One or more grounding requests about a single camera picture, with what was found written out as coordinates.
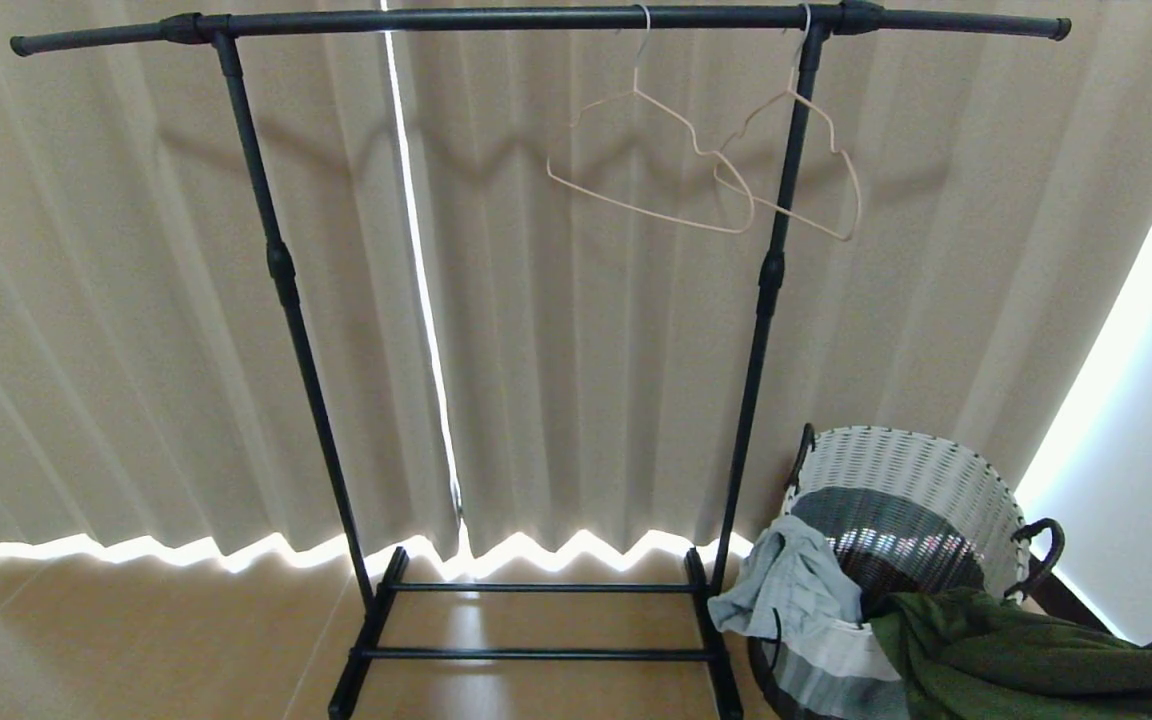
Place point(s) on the pale grey garment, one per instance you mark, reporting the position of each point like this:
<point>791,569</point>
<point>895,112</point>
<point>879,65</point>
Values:
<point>786,580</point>

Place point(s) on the black clothes rack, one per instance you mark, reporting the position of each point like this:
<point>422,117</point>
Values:
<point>536,18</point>

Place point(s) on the green printed sleeveless shirt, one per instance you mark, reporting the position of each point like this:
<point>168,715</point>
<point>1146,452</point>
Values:
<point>1016,660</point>

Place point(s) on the white laundry basket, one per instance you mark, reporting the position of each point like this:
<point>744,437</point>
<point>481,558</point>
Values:
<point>896,465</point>

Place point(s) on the beige curtain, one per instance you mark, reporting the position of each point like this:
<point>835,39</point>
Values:
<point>136,300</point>

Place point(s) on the pink clothes hanger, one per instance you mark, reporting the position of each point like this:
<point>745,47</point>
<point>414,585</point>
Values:
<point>635,80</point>
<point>792,92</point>

